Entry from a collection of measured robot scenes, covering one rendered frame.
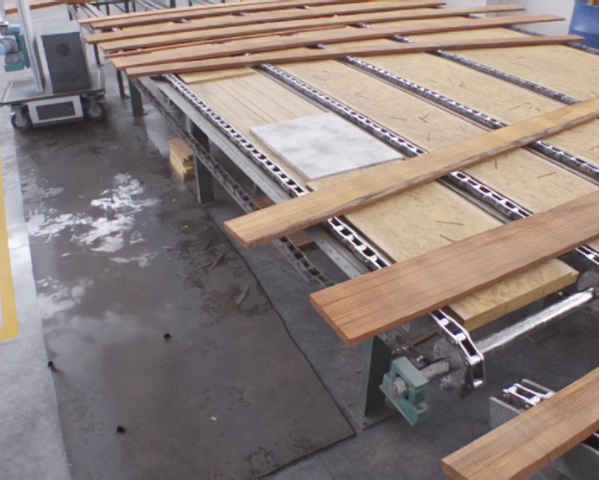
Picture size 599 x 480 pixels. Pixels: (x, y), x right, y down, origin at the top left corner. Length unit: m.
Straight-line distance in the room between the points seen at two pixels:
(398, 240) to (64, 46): 4.01
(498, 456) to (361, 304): 0.56
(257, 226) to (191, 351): 0.98
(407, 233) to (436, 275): 0.30
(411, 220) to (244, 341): 1.08
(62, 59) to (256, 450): 3.99
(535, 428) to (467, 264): 0.63
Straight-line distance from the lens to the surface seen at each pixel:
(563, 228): 1.95
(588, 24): 7.13
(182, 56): 3.85
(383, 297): 1.47
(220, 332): 2.63
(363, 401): 2.24
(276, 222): 1.76
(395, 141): 2.48
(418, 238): 1.81
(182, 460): 2.19
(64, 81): 5.30
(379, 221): 1.87
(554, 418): 1.20
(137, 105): 5.43
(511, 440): 1.14
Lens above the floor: 1.80
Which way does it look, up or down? 34 degrees down
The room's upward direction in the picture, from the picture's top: straight up
